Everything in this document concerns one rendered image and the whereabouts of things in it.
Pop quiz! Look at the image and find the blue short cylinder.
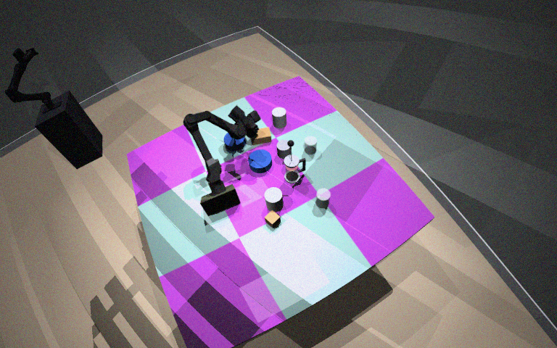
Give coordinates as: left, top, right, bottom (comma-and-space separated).
248, 149, 272, 173
223, 133, 246, 152

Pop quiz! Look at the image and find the glass french press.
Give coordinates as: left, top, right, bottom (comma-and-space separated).
284, 140, 306, 183

